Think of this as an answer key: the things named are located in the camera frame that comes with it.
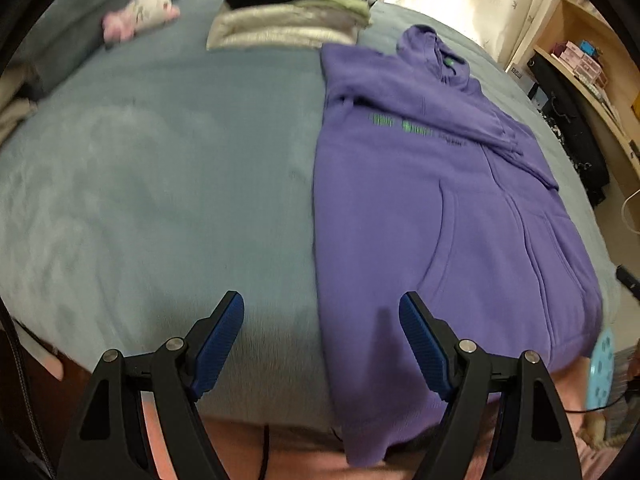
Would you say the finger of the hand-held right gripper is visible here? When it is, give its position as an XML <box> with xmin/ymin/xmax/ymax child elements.
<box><xmin>616</xmin><ymin>265</ymin><xmax>640</xmax><ymax>303</ymax></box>

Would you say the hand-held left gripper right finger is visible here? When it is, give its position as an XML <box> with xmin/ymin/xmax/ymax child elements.
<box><xmin>398</xmin><ymin>291</ymin><xmax>583</xmax><ymax>480</ymax></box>

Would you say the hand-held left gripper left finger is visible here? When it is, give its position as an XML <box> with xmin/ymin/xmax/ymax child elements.
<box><xmin>57</xmin><ymin>290</ymin><xmax>246</xmax><ymax>480</ymax></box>

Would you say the purple zip hoodie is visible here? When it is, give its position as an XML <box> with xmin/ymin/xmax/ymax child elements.
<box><xmin>311</xmin><ymin>24</ymin><xmax>603</xmax><ymax>466</ymax></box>

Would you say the teal plastic stool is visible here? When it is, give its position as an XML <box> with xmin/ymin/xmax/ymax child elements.
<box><xmin>586</xmin><ymin>327</ymin><xmax>617</xmax><ymax>408</ymax></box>

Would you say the black bag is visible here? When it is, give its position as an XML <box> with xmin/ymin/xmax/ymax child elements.
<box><xmin>525</xmin><ymin>52</ymin><xmax>611</xmax><ymax>206</ymax></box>

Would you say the black white patterned cloth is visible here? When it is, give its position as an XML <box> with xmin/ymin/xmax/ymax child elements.
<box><xmin>542</xmin><ymin>110</ymin><xmax>596</xmax><ymax>176</ymax></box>

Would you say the grey-blue bed blanket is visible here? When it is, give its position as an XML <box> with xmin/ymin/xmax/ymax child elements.
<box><xmin>0</xmin><ymin>0</ymin><xmax>618</xmax><ymax>441</ymax></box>

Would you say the pink drawer organizer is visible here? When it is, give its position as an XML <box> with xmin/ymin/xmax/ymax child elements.
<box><xmin>550</xmin><ymin>40</ymin><xmax>608</xmax><ymax>91</ymax></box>

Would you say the white cardboard box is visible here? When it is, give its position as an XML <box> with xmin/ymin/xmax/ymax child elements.
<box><xmin>505</xmin><ymin>60</ymin><xmax>538</xmax><ymax>98</ymax></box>

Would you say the wooden shelf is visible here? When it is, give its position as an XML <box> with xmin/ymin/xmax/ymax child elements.
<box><xmin>520</xmin><ymin>0</ymin><xmax>640</xmax><ymax>183</ymax></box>

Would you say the beige pillow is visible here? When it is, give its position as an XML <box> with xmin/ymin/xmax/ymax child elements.
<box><xmin>0</xmin><ymin>97</ymin><xmax>38</xmax><ymax>146</ymax></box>

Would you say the white puffer jacket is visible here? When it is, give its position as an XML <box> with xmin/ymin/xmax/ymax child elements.
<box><xmin>206</xmin><ymin>2</ymin><xmax>361</xmax><ymax>51</ymax></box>

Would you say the white pink cat plush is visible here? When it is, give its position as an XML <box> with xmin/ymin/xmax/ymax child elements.
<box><xmin>102</xmin><ymin>0</ymin><xmax>181</xmax><ymax>43</ymax></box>

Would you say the light green folded garment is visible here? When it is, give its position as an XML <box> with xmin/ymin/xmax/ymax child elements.
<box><xmin>295</xmin><ymin>0</ymin><xmax>373</xmax><ymax>23</ymax></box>

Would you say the white cable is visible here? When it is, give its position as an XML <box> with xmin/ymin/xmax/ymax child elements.
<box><xmin>620</xmin><ymin>195</ymin><xmax>640</xmax><ymax>236</ymax></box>

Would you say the black braided cable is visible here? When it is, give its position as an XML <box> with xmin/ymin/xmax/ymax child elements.
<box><xmin>0</xmin><ymin>305</ymin><xmax>56</xmax><ymax>480</ymax></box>

